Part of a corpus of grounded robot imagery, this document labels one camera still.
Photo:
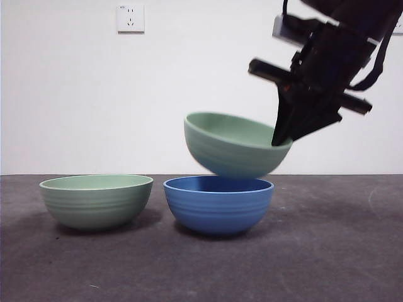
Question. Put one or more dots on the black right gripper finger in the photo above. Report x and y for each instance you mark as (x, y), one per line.
(285, 119)
(318, 121)

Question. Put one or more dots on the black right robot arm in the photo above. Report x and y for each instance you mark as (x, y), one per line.
(362, 12)

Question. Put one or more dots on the green ribbed bowl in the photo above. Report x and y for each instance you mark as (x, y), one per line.
(230, 154)
(94, 207)

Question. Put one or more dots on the blue ribbed bowl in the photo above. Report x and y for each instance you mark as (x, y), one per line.
(217, 214)

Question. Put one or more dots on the pale grey right camera box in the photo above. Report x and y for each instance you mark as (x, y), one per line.
(281, 28)

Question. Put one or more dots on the white wall socket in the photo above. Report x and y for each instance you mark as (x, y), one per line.
(131, 19)

